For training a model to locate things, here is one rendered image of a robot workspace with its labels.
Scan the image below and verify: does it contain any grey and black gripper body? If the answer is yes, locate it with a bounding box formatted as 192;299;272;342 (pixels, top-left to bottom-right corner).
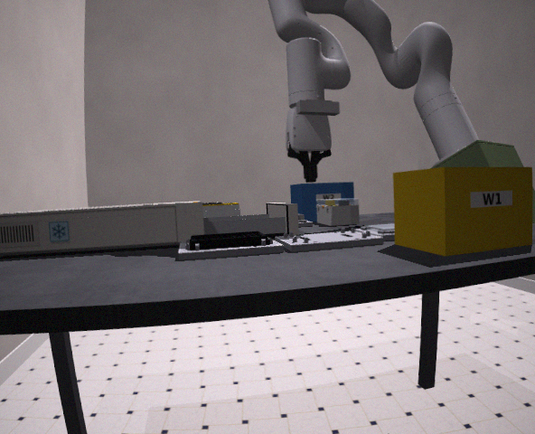
286;107;332;153

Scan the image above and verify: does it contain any yellow box labelled w1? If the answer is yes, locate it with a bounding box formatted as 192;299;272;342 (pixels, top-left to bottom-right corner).
393;167;532;256

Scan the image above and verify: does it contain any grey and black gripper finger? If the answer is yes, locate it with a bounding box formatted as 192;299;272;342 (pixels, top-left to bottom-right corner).
310;149;332;183
287;142;313;183

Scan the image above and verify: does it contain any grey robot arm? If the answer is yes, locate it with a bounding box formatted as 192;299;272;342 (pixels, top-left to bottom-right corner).
268;0;479;167

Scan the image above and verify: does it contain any dark blue open bin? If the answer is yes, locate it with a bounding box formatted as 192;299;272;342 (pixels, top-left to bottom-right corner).
290;182;354;222

